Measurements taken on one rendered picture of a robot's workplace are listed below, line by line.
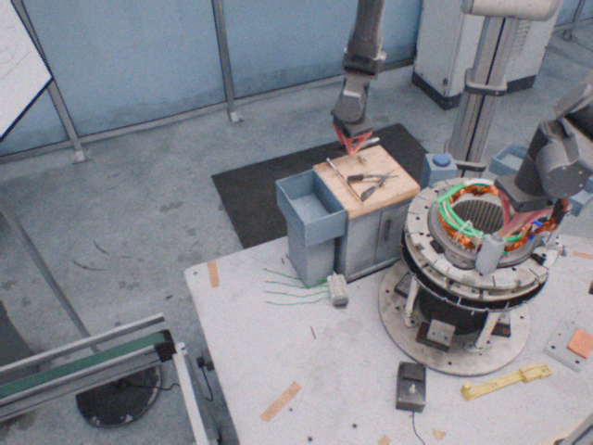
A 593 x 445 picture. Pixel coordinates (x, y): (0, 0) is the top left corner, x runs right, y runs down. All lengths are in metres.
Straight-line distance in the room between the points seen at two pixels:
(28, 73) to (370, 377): 1.09
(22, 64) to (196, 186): 1.69
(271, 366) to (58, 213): 2.01
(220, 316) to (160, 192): 1.67
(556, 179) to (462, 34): 2.59
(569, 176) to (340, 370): 0.71
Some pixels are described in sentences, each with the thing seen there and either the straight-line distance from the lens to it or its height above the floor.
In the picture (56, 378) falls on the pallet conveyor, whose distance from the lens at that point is 1.37.
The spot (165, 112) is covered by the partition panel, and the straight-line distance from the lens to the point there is 3.22.
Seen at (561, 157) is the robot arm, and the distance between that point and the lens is 0.73.
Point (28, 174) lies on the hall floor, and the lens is 3.36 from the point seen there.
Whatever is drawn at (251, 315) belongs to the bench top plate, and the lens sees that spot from 1.29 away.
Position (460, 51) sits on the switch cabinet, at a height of 0.44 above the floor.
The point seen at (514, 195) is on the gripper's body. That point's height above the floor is 1.34.
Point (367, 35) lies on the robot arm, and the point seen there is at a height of 1.45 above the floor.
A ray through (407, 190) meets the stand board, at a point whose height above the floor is 1.06.
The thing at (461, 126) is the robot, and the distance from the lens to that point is 1.49.
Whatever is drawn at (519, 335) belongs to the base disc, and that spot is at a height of 0.80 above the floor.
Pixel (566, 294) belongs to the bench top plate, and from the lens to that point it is 1.49.
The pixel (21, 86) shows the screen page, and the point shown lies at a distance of 1.33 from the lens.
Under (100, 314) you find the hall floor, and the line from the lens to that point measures 2.42.
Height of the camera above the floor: 1.85
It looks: 46 degrees down
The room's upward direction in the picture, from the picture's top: 1 degrees counter-clockwise
